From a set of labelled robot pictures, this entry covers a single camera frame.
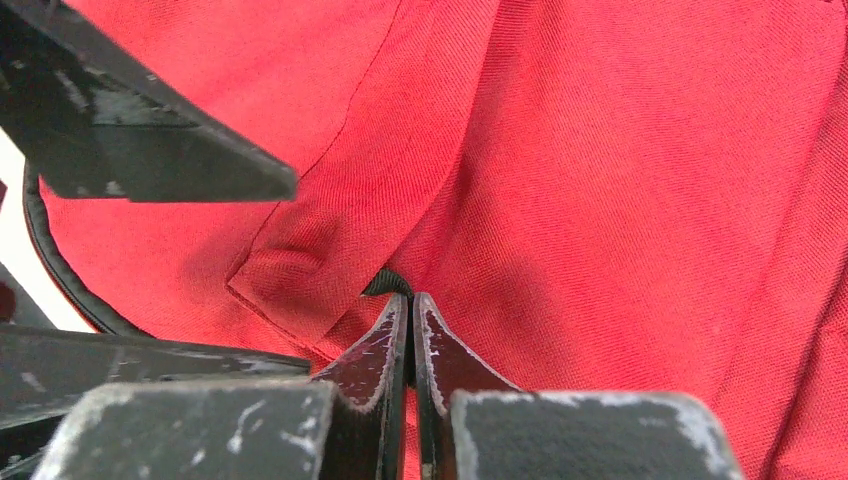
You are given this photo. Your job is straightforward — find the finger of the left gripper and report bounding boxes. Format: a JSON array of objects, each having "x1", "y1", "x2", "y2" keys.
[
  {"x1": 1, "y1": 325, "x2": 310, "y2": 429},
  {"x1": 1, "y1": 1, "x2": 297, "y2": 203}
]

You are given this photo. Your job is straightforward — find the red backpack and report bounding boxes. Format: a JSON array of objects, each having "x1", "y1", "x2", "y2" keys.
[{"x1": 41, "y1": 1, "x2": 847, "y2": 479}]

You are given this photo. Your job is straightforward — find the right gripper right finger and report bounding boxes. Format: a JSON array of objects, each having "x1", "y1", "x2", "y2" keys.
[{"x1": 412, "y1": 293, "x2": 743, "y2": 479}]

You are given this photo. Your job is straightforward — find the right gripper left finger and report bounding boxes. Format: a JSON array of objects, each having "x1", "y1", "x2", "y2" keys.
[{"x1": 34, "y1": 295, "x2": 408, "y2": 479}]

